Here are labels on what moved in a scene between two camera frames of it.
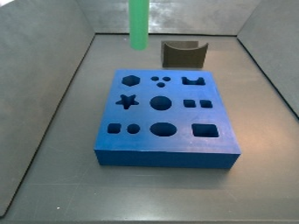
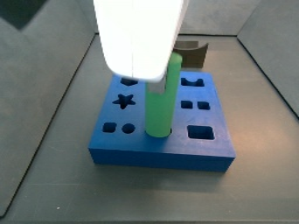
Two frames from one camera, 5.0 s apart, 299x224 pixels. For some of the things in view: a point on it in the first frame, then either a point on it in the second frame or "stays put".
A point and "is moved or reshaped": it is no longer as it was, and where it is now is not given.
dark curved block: [183, 53] stays put
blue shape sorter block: [164, 119] stays put
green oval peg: [138, 24] is moved or reshaped
